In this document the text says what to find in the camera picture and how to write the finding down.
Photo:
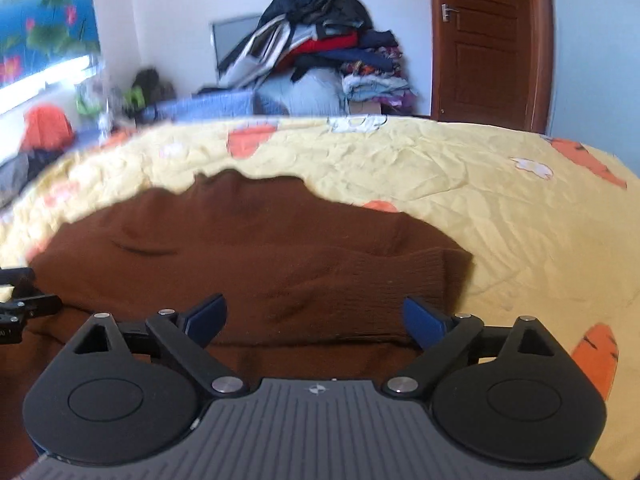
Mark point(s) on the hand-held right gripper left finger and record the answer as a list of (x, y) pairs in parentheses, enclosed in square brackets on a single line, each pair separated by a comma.
[(205, 317)]

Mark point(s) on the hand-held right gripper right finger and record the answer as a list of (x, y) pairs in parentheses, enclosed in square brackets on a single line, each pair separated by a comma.
[(425, 322)]

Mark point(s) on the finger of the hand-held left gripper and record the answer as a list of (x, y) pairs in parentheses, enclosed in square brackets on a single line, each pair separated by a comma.
[(35, 305), (20, 280)]

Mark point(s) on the brown knit sweater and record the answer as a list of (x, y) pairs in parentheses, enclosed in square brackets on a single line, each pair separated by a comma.
[(225, 250)]

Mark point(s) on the dark clothes heap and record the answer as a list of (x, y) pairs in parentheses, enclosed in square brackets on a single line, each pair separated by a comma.
[(22, 170)]

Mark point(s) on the pile of clothes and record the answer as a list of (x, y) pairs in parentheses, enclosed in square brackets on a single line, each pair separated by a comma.
[(320, 40)]

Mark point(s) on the yellow printed quilt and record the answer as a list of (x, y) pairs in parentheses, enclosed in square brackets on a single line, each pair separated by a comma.
[(525, 235)]

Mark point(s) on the orange cloth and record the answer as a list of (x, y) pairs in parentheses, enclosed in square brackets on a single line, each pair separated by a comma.
[(47, 127)]

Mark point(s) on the white crumpled paper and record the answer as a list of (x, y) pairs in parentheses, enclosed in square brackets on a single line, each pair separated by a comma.
[(105, 117)]

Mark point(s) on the blue quilted blanket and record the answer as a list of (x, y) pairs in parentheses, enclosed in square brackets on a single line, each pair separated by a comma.
[(210, 105)]

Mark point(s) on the floral pillow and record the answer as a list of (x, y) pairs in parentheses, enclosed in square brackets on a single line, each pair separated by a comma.
[(92, 80)]

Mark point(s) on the cardboard box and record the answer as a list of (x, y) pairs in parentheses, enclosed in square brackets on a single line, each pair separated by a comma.
[(366, 108)]

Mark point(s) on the dark bag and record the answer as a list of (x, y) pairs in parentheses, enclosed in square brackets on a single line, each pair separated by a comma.
[(152, 85)]

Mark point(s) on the grey framed panel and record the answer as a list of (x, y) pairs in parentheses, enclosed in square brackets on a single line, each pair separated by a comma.
[(232, 40)]

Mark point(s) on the brown wooden door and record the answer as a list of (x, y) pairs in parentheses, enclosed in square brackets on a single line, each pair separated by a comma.
[(490, 45)]

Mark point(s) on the white wardrobe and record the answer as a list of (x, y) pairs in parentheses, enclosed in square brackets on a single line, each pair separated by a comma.
[(595, 60)]

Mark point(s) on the lotus wall poster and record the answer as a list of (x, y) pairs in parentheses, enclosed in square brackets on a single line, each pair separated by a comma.
[(45, 20)]

